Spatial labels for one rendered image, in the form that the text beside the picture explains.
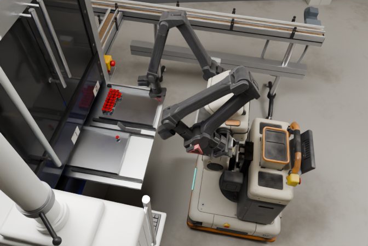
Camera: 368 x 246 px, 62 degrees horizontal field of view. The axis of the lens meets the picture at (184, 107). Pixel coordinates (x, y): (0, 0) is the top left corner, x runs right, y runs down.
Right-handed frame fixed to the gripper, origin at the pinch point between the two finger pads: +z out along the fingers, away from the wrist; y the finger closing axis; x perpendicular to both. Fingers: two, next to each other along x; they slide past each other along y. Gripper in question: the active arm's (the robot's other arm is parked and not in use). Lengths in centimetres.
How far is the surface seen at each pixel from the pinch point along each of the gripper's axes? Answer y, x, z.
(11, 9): 22, 42, -98
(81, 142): 40, 37, -4
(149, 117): 4.8, 12.2, 2.3
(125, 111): 21.0, 10.5, -0.5
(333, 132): -137, -62, 116
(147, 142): 2.2, 29.7, 3.1
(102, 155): 25, 43, -1
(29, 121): 21, 67, -68
